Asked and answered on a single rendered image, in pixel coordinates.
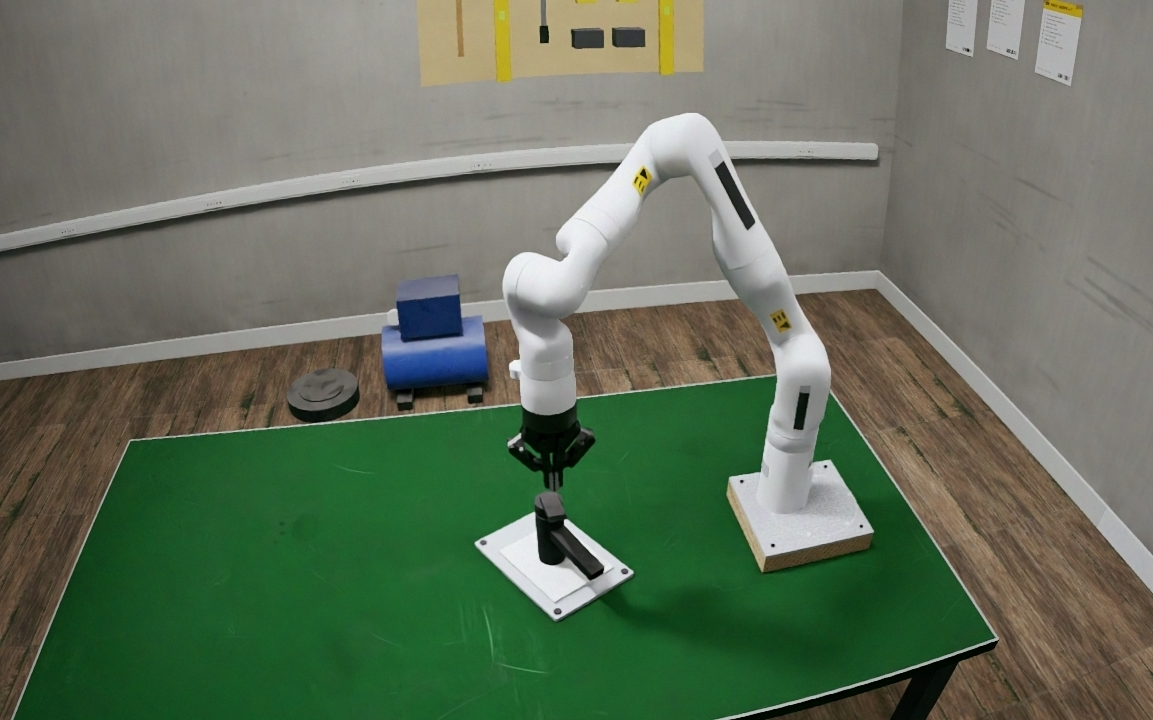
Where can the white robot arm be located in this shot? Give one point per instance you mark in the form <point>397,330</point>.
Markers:
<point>538,291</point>

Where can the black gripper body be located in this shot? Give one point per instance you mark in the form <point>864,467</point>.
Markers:
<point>533,422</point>

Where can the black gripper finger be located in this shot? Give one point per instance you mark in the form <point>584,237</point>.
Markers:
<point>578,449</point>
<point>516,447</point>

